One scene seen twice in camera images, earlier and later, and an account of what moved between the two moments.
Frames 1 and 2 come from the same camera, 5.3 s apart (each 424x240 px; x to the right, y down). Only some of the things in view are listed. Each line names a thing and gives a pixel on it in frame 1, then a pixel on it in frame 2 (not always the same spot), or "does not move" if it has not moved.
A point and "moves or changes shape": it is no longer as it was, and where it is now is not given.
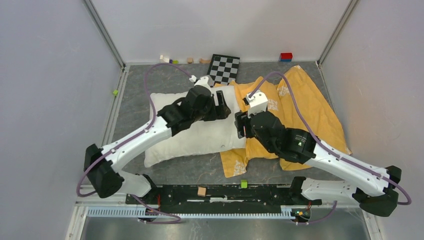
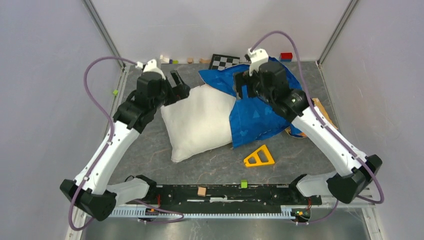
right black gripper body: [242, 119] to [252, 83]
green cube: [244, 184] does not move
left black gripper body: [214, 112] to [173, 94]
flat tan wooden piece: [202, 61] does not move
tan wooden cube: [202, 191] does not move
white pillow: [198, 138] moves or changes shape
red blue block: [286, 57] does not move
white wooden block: [166, 60] does not move
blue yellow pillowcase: [293, 102] moves or changes shape
